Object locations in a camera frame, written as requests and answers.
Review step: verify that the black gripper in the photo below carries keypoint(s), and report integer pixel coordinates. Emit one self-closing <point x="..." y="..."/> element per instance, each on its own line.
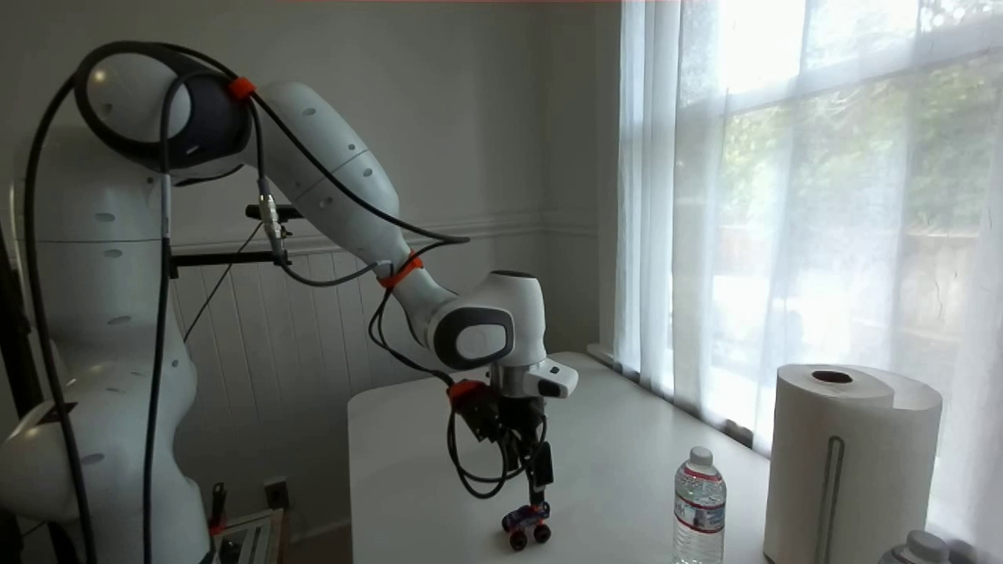
<point x="512" y="422"/>

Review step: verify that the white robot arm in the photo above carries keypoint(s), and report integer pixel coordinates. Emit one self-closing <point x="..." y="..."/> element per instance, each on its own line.
<point x="95" y="226"/>

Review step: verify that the purple toy monster truck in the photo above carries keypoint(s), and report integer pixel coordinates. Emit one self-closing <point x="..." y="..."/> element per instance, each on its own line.
<point x="528" y="524"/>

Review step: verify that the clear plastic water bottle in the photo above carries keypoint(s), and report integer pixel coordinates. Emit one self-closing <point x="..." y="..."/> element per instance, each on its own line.
<point x="701" y="504"/>

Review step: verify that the white paper towel roll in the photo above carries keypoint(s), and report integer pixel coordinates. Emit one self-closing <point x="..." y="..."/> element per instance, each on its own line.
<point x="852" y="462"/>

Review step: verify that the white sheer curtain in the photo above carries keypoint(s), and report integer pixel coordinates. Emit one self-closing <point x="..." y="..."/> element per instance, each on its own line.
<point x="818" y="183"/>

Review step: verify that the black metal stand bar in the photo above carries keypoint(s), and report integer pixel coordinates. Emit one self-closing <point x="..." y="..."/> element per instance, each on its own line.
<point x="271" y="220"/>

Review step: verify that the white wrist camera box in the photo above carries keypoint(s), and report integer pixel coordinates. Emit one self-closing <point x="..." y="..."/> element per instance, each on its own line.
<point x="552" y="381"/>

